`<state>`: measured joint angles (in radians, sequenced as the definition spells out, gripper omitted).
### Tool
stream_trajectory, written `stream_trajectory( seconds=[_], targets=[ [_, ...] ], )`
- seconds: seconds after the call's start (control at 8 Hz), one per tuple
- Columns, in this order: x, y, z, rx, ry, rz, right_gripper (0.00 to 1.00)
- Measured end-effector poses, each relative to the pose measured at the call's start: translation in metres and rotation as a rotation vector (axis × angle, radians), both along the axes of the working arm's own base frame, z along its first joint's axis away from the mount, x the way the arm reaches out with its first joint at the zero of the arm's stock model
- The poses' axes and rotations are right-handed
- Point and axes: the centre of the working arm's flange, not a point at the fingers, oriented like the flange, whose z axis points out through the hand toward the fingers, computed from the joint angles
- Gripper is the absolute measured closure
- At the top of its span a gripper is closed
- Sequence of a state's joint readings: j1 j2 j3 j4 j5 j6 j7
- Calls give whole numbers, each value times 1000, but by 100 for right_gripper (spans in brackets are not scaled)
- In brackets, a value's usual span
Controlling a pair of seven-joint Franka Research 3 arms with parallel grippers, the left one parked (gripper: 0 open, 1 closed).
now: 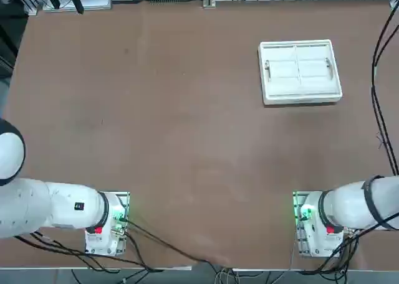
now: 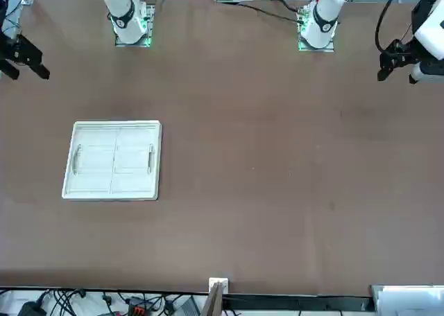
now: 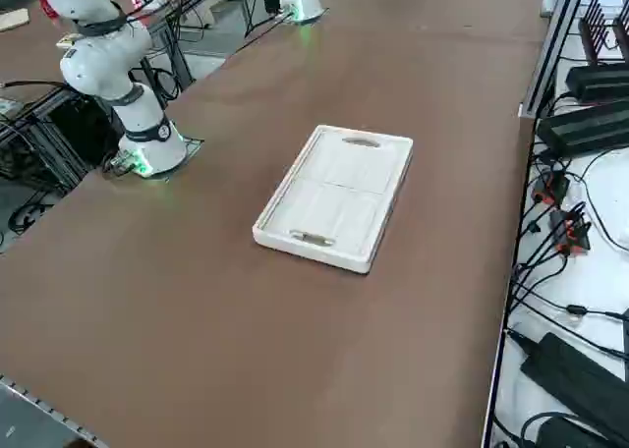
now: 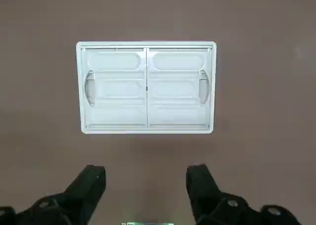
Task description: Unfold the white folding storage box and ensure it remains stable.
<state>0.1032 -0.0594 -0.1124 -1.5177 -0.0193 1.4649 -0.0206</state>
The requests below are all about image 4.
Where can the white folding storage box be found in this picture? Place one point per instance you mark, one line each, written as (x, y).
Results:
(145, 86)

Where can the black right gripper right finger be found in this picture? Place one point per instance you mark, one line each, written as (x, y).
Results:
(202, 185)

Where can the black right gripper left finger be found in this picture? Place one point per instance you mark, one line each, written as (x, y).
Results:
(84, 188)

